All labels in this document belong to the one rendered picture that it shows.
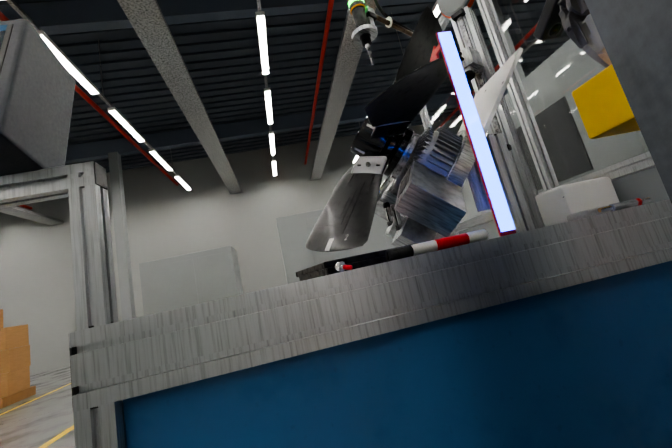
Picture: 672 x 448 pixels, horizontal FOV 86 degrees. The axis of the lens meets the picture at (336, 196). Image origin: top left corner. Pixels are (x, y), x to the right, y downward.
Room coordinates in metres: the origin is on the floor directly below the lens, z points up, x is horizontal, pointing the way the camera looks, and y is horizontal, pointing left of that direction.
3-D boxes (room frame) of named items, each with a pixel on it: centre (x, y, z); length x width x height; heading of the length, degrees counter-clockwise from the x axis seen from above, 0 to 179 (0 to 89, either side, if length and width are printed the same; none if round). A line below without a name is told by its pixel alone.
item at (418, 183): (0.82, -0.21, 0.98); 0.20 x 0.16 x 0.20; 99
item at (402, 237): (0.89, -0.17, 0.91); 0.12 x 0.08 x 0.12; 99
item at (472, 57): (1.30, -0.62, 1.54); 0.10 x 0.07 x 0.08; 134
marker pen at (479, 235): (0.48, -0.12, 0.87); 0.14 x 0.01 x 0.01; 99
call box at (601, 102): (0.55, -0.52, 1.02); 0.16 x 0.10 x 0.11; 99
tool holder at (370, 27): (0.87, -0.18, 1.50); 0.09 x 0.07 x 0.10; 134
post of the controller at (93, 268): (0.42, 0.30, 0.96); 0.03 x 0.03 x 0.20; 9
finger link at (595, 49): (0.52, -0.46, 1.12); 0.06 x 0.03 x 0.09; 9
